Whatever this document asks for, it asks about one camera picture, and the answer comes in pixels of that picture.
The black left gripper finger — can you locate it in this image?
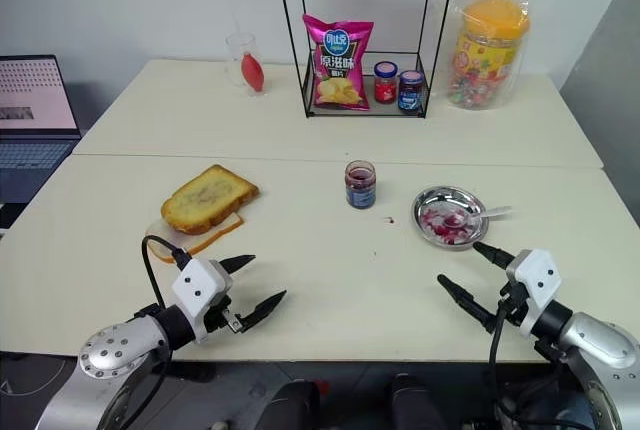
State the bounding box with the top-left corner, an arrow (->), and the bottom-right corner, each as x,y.
219,253 -> 258,277
241,289 -> 288,334

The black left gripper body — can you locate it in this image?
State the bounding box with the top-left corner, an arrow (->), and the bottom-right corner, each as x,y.
203,269 -> 247,337

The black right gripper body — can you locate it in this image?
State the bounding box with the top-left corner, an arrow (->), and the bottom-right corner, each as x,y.
491,281 -> 530,330

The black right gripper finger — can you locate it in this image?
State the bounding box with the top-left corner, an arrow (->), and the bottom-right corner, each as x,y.
436,274 -> 495,335
472,241 -> 517,269

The thin white bread slice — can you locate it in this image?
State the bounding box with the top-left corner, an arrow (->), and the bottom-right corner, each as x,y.
145,211 -> 246,265

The thick toasted bread slice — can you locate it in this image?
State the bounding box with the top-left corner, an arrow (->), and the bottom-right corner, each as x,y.
160,164 -> 261,235

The open glass jam jar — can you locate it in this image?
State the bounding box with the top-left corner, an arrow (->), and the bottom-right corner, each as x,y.
343,160 -> 378,210

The blue jam jar with lid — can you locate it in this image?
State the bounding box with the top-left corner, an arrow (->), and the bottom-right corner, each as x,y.
397,70 -> 425,113

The red jam jar with lid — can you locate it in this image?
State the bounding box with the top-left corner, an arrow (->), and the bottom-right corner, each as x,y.
373,61 -> 399,107

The clear plastic spoon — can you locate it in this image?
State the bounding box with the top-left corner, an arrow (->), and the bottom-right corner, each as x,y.
441,205 -> 514,229

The round metal plate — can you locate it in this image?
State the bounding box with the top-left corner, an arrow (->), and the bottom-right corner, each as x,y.
410,185 -> 489,251

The dark rounded shape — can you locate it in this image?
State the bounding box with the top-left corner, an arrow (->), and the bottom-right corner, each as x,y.
390,373 -> 447,430
271,381 -> 322,430

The red object in glass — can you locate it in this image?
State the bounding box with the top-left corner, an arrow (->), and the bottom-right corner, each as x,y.
240,50 -> 269,97

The candy jar with orange lid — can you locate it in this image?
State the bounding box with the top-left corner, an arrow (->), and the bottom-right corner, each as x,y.
446,0 -> 532,112

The clear drinking glass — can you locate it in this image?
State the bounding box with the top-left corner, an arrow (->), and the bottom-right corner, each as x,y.
224,32 -> 262,98

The pink potato chips bag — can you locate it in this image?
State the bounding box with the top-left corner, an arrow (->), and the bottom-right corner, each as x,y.
301,13 -> 376,113

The open grey laptop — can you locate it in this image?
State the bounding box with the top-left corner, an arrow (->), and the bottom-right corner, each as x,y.
0,54 -> 84,232

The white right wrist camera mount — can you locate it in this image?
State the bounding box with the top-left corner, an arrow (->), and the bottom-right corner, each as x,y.
503,248 -> 560,340

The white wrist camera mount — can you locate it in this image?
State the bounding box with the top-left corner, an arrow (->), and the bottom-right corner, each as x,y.
503,248 -> 560,340
170,256 -> 235,344

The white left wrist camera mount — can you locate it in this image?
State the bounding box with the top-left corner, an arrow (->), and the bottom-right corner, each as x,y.
170,256 -> 235,344

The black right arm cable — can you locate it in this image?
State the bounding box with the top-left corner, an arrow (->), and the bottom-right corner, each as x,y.
487,298 -> 512,430

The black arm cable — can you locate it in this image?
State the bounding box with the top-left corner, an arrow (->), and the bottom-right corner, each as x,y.
141,234 -> 192,312
487,298 -> 512,430

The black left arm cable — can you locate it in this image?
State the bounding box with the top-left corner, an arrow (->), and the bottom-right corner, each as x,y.
141,234 -> 192,312

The black wire shelf rack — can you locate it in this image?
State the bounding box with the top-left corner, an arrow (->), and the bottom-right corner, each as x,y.
273,0 -> 462,121

